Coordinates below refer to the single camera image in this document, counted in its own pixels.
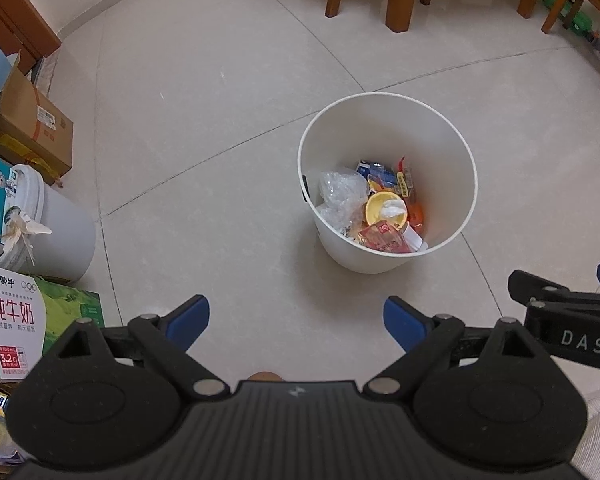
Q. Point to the white plastic bucket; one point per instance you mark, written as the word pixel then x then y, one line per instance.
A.
pixel 65 230

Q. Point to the white round trash bin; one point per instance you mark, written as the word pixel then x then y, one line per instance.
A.
pixel 390 125

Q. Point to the white tissue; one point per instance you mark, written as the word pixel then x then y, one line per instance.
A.
pixel 394 208

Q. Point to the brown cardboard box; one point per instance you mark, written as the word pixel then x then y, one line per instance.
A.
pixel 35 125

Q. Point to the yellow printed paper cup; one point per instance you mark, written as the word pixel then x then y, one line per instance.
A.
pixel 405 180

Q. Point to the green plastic package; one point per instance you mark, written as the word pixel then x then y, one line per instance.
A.
pixel 582 22

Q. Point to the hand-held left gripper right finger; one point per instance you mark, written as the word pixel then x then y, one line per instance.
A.
pixel 405 322

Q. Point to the dried plant husk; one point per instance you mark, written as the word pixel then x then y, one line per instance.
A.
pixel 25 230

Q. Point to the green milk carton box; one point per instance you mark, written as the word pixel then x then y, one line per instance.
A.
pixel 30 320

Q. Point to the orange peel half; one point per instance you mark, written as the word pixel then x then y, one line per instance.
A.
pixel 416 212
pixel 375 210

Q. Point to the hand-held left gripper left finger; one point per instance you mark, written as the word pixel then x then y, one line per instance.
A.
pixel 187 317

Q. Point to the wooden stool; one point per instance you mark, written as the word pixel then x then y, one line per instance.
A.
pixel 560 5

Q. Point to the blue drink carton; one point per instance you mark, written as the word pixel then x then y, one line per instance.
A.
pixel 375 170

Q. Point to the small white plastic cup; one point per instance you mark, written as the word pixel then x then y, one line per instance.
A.
pixel 414 240

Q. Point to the red snack packet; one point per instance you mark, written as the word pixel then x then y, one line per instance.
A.
pixel 380 237

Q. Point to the person's foot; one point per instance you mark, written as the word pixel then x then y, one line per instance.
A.
pixel 263 376

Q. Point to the clear plastic bag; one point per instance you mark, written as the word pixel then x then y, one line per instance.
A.
pixel 340 192

